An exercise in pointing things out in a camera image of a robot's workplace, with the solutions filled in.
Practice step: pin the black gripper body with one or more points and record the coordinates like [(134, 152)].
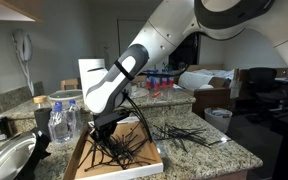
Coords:
[(105, 125)]

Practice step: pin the black zip tie pile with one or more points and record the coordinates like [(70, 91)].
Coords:
[(124, 151)]

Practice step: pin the black zip tie bundle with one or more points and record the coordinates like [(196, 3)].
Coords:
[(180, 135)]

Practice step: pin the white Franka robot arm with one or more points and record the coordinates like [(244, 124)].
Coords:
[(170, 30)]

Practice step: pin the shallow cardboard box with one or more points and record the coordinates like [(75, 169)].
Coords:
[(117, 171)]

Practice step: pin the clear blue-capped water bottle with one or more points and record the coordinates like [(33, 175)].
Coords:
[(74, 116), (58, 128)]

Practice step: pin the white round plate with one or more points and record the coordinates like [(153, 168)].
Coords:
[(141, 93)]

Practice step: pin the white shallow bowl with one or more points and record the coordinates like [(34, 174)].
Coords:
[(65, 95)]

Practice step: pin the white paper towel roll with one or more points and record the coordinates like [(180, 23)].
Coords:
[(87, 75)]

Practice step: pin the wooden chair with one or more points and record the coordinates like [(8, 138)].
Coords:
[(69, 83)]

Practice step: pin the orange marker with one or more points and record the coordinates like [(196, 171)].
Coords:
[(156, 94)]

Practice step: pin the Fiji water bottle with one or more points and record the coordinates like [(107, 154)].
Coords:
[(164, 81), (148, 82), (170, 81), (155, 83)]

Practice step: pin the glass jar with wooden lid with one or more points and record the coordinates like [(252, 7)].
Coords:
[(40, 101)]

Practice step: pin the white bed sheet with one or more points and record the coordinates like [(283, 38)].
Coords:
[(194, 80)]

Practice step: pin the brown cardboard carton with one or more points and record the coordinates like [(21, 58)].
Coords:
[(212, 98)]

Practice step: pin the dark window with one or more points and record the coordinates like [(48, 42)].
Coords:
[(190, 53)]

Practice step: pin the grey trash bin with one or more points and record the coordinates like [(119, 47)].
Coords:
[(217, 120)]

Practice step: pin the black office chair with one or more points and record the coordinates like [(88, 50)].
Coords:
[(267, 86)]

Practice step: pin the white desk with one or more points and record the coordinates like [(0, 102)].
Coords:
[(285, 80)]

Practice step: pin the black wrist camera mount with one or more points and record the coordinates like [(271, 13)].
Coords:
[(122, 116)]

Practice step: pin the white wall board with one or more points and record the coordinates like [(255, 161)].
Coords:
[(125, 31)]

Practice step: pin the white wall phone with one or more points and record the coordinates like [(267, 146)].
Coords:
[(24, 46)]

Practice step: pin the wooden wall cabinet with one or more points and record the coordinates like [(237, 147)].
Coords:
[(7, 8)]

